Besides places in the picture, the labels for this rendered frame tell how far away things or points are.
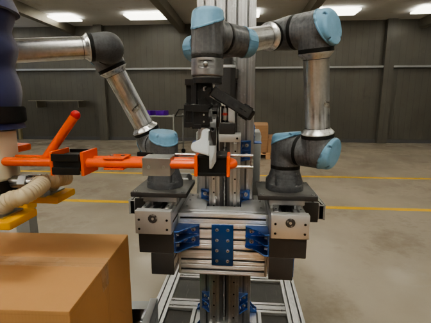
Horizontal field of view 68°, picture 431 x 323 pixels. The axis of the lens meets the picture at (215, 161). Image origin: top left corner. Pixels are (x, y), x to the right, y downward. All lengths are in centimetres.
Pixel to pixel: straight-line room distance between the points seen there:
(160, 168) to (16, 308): 43
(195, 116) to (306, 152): 55
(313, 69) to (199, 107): 51
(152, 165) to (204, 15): 36
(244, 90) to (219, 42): 66
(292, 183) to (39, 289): 88
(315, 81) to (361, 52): 1089
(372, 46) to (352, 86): 139
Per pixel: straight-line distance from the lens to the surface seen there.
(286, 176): 126
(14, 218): 85
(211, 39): 75
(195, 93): 76
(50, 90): 1327
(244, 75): 141
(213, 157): 73
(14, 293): 92
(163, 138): 127
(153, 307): 136
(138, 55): 1197
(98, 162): 82
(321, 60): 114
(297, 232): 119
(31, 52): 121
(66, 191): 103
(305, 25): 113
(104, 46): 124
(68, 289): 88
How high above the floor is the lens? 138
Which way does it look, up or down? 11 degrees down
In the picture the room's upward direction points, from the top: straight up
